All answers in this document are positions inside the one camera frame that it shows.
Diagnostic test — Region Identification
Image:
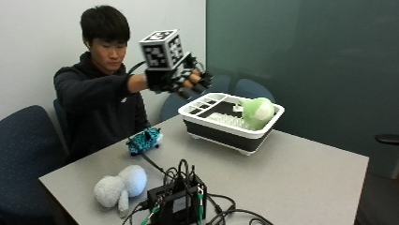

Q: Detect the white and black dish rack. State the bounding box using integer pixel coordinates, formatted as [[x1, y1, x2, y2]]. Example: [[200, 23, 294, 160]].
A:
[[176, 92, 287, 157]]

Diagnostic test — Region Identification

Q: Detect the blue patterned plush toy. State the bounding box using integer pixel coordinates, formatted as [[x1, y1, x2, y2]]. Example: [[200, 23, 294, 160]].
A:
[[125, 126, 165, 157]]

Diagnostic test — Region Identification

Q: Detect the white cube with black markers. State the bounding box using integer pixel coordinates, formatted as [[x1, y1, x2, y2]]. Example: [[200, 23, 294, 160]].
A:
[[138, 28, 187, 71]]

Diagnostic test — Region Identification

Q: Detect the black glove cable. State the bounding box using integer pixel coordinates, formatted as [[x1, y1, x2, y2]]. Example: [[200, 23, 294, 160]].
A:
[[126, 60, 149, 77]]

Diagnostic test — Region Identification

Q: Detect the black electronics box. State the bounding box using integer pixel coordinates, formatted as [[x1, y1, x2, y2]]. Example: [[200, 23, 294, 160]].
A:
[[145, 173, 208, 225]]

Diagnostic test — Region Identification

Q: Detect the green cable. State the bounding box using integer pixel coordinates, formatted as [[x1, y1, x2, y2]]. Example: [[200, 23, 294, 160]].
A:
[[139, 205, 162, 225]]

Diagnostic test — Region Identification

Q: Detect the person in black hoodie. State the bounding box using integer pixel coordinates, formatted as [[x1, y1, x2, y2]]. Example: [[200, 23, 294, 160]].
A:
[[51, 4, 151, 164]]

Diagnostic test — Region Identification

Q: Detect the black chair armrest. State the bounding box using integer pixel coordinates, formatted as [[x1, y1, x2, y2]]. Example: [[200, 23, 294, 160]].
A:
[[373, 133, 399, 146]]

